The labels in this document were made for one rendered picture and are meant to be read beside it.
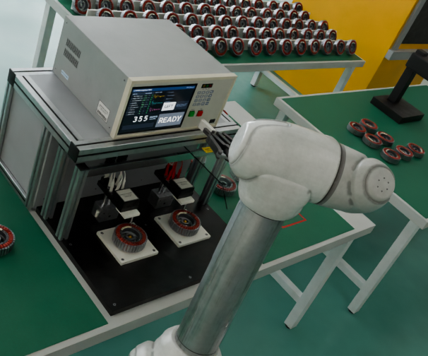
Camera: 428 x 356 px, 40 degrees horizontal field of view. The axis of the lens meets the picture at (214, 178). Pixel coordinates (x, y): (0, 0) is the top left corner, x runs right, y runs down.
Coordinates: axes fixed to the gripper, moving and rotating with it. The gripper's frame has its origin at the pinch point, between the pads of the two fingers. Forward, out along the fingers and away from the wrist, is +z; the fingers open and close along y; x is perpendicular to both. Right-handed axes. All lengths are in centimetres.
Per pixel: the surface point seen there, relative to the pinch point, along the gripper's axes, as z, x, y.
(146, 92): 8.5, 9.4, -22.1
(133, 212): -1.1, -30.1, -19.4
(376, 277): -34, -89, 140
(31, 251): 4, -43, -50
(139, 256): -11.2, -40.0, -20.6
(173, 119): 8.5, -1.6, -7.0
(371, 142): 17, -40, 162
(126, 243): -7.6, -36.4, -24.4
